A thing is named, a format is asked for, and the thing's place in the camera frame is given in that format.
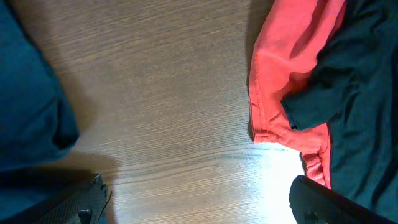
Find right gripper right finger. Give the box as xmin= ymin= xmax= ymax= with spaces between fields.
xmin=289 ymin=175 xmax=395 ymax=224

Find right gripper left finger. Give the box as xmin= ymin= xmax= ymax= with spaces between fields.
xmin=1 ymin=173 xmax=108 ymax=224

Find dark teal shorts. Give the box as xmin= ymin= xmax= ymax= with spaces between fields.
xmin=1 ymin=1 xmax=79 ymax=220

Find navy garment in pile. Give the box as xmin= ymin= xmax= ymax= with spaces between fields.
xmin=281 ymin=0 xmax=397 ymax=221

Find red garment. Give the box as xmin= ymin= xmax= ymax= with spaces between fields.
xmin=248 ymin=0 xmax=346 ymax=188

